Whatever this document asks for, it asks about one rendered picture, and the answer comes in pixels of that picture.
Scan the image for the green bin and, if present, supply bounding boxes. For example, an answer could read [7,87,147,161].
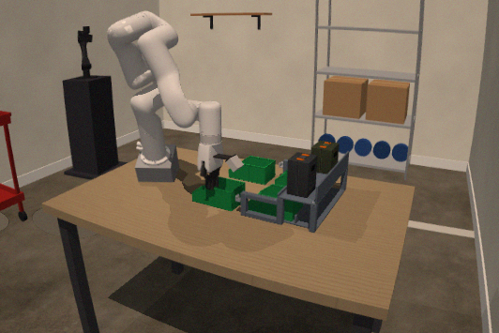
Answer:
[249,184,303,221]
[276,170,287,187]
[193,176,245,211]
[230,156,276,185]

